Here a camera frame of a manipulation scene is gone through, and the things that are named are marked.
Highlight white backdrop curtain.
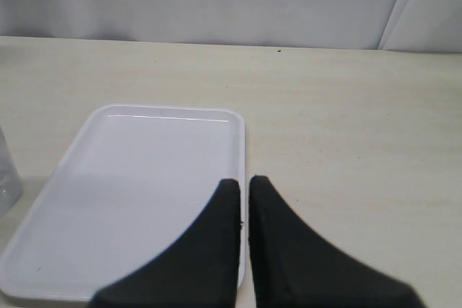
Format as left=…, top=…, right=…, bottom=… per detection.
left=1, top=0, right=461, bottom=52

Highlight clear plastic jar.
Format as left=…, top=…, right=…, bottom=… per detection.
left=0, top=131, right=23, bottom=216

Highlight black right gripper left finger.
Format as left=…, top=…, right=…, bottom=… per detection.
left=90, top=179, right=241, bottom=307

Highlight white plastic tray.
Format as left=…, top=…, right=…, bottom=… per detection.
left=1, top=105, right=245, bottom=302

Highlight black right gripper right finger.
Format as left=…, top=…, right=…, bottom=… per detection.
left=248, top=175, right=424, bottom=307

